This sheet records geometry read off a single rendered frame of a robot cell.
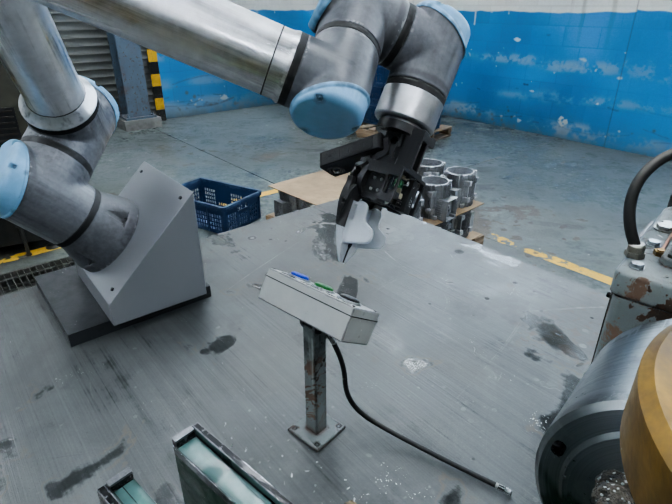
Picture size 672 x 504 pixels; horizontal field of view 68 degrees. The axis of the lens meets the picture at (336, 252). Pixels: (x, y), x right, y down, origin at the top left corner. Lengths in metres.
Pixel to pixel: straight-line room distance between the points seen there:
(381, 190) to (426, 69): 0.17
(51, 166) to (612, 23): 5.78
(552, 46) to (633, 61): 0.90
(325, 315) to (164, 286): 0.55
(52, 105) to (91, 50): 5.94
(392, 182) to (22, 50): 0.67
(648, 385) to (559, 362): 0.92
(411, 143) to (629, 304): 0.34
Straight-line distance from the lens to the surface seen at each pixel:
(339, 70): 0.63
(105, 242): 1.20
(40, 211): 1.17
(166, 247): 1.14
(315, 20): 0.72
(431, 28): 0.75
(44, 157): 1.18
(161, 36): 0.64
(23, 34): 1.03
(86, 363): 1.14
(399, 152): 0.72
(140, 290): 1.15
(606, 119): 6.36
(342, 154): 0.76
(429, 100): 0.73
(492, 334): 1.15
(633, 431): 0.20
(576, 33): 6.48
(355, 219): 0.71
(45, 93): 1.13
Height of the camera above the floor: 1.45
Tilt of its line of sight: 27 degrees down
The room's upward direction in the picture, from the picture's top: straight up
